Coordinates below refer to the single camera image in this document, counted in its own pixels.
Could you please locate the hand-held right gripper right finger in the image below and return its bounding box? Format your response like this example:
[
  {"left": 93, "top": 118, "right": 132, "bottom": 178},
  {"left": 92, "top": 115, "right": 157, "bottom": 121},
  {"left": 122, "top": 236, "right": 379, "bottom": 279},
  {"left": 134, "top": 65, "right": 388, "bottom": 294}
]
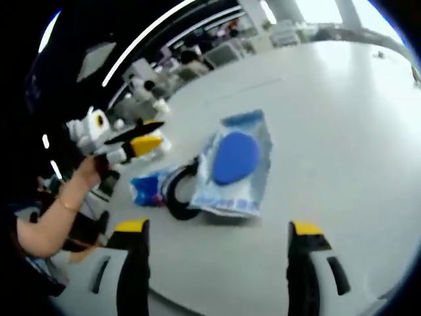
[{"left": 286, "top": 219, "right": 376, "bottom": 316}]

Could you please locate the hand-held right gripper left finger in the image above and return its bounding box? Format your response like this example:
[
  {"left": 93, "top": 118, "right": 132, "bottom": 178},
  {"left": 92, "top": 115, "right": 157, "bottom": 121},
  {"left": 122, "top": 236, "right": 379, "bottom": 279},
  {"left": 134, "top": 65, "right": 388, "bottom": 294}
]
[{"left": 61, "top": 217, "right": 151, "bottom": 316}]

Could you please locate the white paper cup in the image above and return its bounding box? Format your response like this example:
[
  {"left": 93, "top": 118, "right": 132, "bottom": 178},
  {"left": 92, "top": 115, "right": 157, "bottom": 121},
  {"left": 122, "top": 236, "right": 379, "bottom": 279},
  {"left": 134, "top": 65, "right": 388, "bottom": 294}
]
[{"left": 153, "top": 99, "right": 172, "bottom": 115}]

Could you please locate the blue tissue packet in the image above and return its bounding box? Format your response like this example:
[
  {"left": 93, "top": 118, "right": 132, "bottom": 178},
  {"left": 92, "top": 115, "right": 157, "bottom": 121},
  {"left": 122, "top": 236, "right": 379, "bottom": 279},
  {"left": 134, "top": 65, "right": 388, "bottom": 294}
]
[{"left": 129, "top": 167, "right": 176, "bottom": 209}]

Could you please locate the black cable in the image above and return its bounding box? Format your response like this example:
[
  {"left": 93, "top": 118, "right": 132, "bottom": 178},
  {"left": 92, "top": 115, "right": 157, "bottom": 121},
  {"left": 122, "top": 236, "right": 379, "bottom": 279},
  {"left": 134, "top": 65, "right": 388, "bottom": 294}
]
[{"left": 165, "top": 155, "right": 202, "bottom": 221}]

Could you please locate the clear packet with blue pad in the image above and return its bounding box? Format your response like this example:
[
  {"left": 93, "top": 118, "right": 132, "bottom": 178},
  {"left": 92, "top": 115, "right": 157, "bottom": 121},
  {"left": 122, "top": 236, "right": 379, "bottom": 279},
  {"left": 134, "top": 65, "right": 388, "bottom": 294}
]
[{"left": 189, "top": 109, "right": 274, "bottom": 219}]

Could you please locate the person's left hand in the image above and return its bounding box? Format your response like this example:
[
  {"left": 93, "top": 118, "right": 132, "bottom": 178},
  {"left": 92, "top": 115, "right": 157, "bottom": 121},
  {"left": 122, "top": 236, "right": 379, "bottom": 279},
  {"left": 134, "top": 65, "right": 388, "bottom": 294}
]
[{"left": 73, "top": 155, "right": 113, "bottom": 188}]

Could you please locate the ceiling vent panel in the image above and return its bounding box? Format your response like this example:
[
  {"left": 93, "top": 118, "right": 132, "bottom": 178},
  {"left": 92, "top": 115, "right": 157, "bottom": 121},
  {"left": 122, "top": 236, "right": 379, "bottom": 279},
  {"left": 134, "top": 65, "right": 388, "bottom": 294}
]
[{"left": 76, "top": 41, "right": 118, "bottom": 83}]

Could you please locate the curved ceiling light strip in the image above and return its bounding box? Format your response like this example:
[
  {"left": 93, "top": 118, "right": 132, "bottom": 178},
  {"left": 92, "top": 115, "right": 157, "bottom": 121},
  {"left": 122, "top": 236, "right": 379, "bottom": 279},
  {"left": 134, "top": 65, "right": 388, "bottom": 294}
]
[{"left": 101, "top": 0, "right": 199, "bottom": 88}]

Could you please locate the white table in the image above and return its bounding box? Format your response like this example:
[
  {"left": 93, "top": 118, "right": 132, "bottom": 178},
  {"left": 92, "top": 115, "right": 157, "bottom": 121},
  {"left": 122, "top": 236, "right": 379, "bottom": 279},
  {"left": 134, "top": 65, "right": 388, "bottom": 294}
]
[{"left": 49, "top": 39, "right": 421, "bottom": 316}]

